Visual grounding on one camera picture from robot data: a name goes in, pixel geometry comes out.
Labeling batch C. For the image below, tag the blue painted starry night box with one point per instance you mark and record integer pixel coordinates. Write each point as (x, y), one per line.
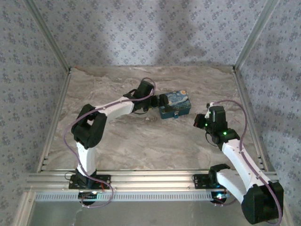
(176, 101)

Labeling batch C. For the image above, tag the small blue padlock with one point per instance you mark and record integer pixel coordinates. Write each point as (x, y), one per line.
(175, 115)

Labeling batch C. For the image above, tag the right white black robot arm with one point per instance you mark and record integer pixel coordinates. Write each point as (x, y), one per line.
(237, 160)

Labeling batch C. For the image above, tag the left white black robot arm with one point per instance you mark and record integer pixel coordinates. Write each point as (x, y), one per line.
(85, 157)

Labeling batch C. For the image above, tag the controller board with lights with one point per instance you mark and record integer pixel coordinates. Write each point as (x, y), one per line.
(219, 196)
(89, 195)

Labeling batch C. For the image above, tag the grey metal panel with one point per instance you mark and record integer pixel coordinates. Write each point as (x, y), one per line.
(141, 214)

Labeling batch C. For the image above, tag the aluminium floor frame rail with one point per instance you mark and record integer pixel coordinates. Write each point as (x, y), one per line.
(249, 117)
(55, 120)

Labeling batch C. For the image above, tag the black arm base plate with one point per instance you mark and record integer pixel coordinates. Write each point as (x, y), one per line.
(103, 180)
(200, 181)

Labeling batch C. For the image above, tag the long aluminium base rail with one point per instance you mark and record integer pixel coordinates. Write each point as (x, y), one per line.
(152, 181)

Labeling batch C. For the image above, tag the aluminium corner frame post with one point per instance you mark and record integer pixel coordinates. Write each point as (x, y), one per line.
(47, 35)
(256, 35)

